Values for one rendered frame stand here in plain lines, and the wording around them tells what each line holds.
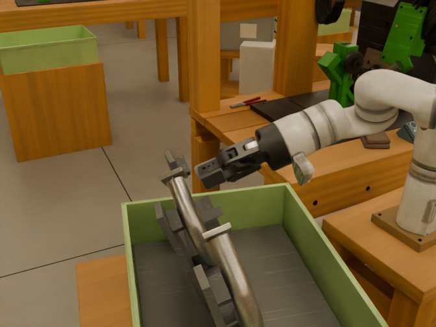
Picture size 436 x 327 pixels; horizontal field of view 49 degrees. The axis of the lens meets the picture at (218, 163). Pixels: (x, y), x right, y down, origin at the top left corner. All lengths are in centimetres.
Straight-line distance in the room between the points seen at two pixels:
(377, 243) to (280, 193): 26
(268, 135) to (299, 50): 123
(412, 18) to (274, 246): 99
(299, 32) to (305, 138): 121
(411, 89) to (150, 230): 69
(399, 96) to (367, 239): 54
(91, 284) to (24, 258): 147
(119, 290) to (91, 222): 165
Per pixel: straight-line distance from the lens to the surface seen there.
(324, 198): 144
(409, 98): 79
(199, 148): 188
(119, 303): 114
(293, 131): 76
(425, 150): 117
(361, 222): 131
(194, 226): 78
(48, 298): 239
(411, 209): 124
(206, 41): 174
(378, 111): 80
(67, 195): 308
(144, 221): 117
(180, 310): 103
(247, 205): 120
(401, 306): 122
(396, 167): 160
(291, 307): 104
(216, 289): 64
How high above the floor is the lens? 158
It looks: 29 degrees down
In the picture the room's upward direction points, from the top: straight up
